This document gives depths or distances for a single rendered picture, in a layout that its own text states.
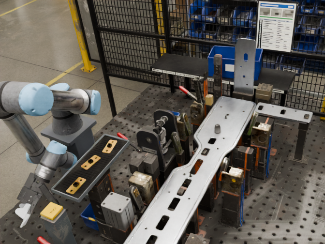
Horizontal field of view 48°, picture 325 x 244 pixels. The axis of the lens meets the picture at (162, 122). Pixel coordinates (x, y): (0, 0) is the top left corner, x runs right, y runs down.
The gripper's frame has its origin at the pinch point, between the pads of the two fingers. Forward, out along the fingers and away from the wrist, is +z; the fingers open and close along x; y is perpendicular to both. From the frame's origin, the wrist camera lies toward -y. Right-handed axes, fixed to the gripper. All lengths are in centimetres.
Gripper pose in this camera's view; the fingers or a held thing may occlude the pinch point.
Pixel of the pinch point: (24, 224)
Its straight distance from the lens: 162.3
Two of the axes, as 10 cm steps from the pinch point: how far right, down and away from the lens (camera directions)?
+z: -4.2, 9.0, -1.5
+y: -8.7, -4.4, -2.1
